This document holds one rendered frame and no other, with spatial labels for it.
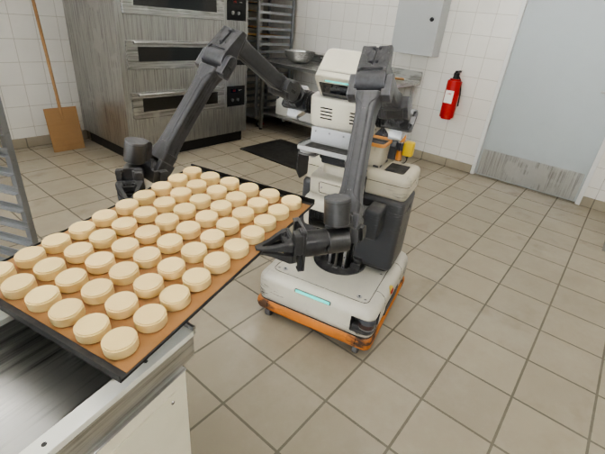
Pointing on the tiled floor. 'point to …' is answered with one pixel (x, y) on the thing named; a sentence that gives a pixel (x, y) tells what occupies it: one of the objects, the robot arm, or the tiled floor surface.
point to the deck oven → (152, 68)
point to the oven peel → (60, 117)
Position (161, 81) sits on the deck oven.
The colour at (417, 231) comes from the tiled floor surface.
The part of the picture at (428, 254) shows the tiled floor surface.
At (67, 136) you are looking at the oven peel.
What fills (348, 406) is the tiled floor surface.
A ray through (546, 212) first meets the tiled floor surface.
